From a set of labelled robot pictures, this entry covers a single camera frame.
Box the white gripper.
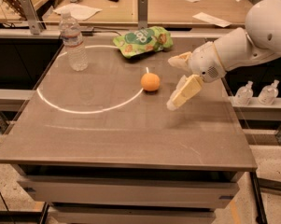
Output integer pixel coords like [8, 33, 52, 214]
[166, 42, 226, 111]

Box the orange fruit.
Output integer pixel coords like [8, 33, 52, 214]
[140, 73, 161, 91]

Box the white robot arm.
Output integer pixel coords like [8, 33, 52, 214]
[167, 0, 281, 110]

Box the clear sanitizer bottle left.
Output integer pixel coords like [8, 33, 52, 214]
[234, 81, 253, 105]

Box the clear sanitizer bottle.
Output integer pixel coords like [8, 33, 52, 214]
[234, 81, 253, 105]
[258, 79, 279, 105]

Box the clear sanitizer bottle right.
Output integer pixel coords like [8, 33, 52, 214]
[258, 79, 279, 105]

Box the clear plastic water bottle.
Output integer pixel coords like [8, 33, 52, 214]
[59, 9, 88, 71]

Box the green snack bag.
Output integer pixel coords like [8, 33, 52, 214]
[113, 26, 173, 59]

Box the white paper sheet right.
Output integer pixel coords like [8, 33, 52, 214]
[193, 12, 231, 28]

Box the white paper sheet left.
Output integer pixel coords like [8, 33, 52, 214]
[54, 3, 101, 21]

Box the grey drawer cabinet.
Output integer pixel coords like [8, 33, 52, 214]
[12, 163, 253, 224]

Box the middle metal bracket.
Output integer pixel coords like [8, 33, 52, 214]
[137, 0, 148, 29]

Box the metal bracket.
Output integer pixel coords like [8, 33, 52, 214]
[20, 0, 44, 35]
[137, 0, 148, 29]

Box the black cable on table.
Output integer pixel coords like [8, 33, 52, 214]
[80, 27, 123, 37]

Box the left metal bracket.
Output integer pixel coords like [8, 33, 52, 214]
[20, 0, 44, 35]

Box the black floor cable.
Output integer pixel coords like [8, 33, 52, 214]
[0, 178, 15, 224]

